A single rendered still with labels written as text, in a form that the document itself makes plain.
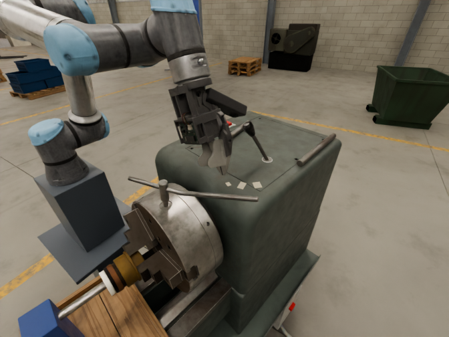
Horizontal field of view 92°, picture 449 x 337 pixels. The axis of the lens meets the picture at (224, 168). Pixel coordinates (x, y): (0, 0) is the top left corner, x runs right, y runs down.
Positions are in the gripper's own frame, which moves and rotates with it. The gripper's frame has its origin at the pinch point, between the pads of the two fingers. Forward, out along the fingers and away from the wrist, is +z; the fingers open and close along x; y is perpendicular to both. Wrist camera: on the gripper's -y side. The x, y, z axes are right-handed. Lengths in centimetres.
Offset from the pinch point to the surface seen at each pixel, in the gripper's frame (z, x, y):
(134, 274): 21.8, -17.1, 24.7
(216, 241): 20.7, -5.6, 4.9
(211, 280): 46, -20, 3
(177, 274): 22.7, -7.6, 17.3
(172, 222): 10.6, -10.3, 12.8
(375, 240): 141, -8, -154
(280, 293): 81, -15, -26
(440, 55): 56, -49, -1013
